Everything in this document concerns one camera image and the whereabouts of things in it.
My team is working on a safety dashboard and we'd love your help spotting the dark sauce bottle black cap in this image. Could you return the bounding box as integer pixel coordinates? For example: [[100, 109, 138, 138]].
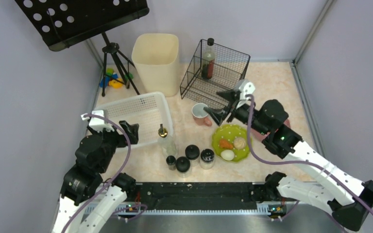
[[202, 38, 216, 80]]

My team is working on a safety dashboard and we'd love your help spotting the clear bottle gold pump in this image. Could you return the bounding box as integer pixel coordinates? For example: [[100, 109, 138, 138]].
[[157, 124, 178, 158]]

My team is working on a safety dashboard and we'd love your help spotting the spice jar labelled black lid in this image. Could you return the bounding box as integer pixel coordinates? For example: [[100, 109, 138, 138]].
[[200, 149, 215, 170]]

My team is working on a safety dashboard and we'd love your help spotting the spice jar round black lid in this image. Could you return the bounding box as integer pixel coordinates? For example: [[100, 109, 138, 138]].
[[185, 144, 200, 166]]

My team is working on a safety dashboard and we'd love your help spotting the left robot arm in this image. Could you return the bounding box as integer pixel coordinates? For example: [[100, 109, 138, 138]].
[[52, 120, 139, 233]]

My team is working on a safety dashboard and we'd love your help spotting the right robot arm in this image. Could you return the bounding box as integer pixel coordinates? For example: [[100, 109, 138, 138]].
[[205, 90, 373, 232]]

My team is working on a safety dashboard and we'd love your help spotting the pink floral mug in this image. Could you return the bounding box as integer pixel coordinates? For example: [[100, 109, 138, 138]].
[[191, 103, 212, 127]]

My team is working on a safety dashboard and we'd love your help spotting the green dotted plate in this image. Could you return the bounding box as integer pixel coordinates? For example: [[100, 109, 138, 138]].
[[211, 124, 250, 162]]

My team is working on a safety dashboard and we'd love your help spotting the white plastic basket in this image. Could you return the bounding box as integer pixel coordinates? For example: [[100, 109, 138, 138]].
[[95, 92, 174, 149]]

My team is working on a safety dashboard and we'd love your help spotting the pink dotted plate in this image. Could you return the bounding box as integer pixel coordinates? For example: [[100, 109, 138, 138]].
[[251, 119, 291, 142]]

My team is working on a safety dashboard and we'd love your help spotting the orange fried nugget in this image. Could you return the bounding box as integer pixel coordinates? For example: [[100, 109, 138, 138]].
[[219, 138, 234, 150]]

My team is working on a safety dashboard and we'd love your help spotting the white egg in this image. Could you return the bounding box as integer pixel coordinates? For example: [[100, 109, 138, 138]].
[[220, 150, 235, 161]]

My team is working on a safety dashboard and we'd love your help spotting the small spice jar black lid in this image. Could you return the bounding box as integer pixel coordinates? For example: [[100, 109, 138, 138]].
[[166, 155, 176, 170]]

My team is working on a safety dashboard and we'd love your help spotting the yellow toy block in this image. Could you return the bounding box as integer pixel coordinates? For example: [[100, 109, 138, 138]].
[[108, 79, 125, 89]]

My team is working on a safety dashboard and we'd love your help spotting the front spice jar black lid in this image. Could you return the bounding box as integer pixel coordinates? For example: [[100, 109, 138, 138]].
[[175, 156, 192, 178]]

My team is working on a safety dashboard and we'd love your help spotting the green toy block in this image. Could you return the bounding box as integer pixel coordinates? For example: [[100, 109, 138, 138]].
[[105, 68, 114, 76]]

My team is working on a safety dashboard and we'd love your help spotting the cream plastic waste bin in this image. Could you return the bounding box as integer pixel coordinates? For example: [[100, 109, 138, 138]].
[[132, 33, 180, 97]]

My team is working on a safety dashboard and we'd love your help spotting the black perforated music stand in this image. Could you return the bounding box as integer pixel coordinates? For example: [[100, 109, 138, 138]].
[[16, 0, 150, 94]]

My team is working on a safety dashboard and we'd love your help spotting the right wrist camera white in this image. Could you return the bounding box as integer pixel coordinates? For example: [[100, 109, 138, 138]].
[[234, 79, 256, 102]]

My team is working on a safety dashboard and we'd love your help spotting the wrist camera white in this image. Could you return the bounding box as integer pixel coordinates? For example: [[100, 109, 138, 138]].
[[234, 79, 256, 102], [81, 110, 113, 133]]

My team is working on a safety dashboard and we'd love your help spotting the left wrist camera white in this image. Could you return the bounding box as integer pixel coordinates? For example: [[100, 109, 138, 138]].
[[81, 110, 113, 133]]

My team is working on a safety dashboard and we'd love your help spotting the black wire rack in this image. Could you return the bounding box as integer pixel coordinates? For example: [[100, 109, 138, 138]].
[[180, 39, 251, 109]]

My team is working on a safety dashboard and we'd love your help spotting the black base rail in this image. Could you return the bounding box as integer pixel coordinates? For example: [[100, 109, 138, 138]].
[[109, 180, 303, 216]]

